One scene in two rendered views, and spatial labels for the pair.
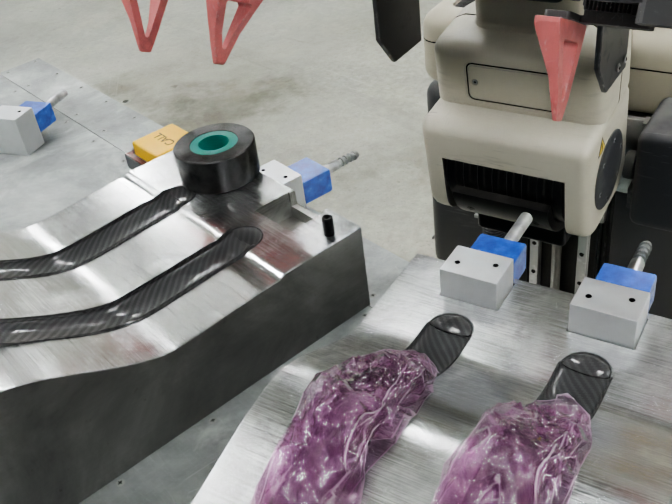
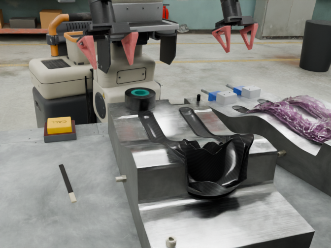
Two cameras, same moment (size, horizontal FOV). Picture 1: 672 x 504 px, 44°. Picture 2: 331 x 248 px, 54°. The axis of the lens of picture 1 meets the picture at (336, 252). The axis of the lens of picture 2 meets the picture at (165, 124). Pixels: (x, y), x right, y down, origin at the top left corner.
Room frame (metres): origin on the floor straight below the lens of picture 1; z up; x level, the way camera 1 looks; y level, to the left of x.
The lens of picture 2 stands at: (0.40, 0.83, 1.23)
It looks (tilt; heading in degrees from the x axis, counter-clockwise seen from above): 26 degrees down; 289
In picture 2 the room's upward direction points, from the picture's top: 3 degrees clockwise
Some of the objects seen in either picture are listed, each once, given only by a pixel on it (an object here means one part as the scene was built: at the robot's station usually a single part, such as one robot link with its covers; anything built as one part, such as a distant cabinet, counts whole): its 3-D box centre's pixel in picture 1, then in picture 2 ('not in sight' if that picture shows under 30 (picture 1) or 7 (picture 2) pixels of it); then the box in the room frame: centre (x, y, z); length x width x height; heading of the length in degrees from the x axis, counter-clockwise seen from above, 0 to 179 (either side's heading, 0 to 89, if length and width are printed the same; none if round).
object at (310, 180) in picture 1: (312, 176); not in sight; (0.79, 0.01, 0.83); 0.13 x 0.05 x 0.05; 124
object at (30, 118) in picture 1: (36, 113); not in sight; (1.06, 0.38, 0.83); 0.13 x 0.05 x 0.05; 155
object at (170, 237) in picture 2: not in sight; (171, 241); (0.49, 0.49, 0.87); 0.02 x 0.02 x 0.01
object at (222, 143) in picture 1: (217, 157); (140, 98); (0.71, 0.10, 0.91); 0.08 x 0.08 x 0.04
